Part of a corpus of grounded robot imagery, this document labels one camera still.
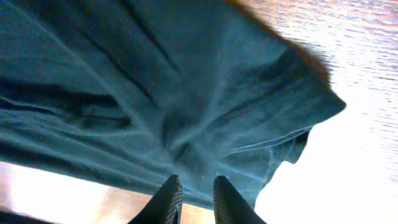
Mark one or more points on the dark green t-shirt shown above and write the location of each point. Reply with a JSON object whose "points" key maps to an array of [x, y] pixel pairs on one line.
{"points": [[127, 93]]}

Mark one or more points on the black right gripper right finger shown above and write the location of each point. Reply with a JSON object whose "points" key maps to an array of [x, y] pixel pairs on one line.
{"points": [[229, 205]]}

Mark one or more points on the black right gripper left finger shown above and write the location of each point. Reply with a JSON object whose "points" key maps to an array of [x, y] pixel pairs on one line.
{"points": [[165, 207]]}

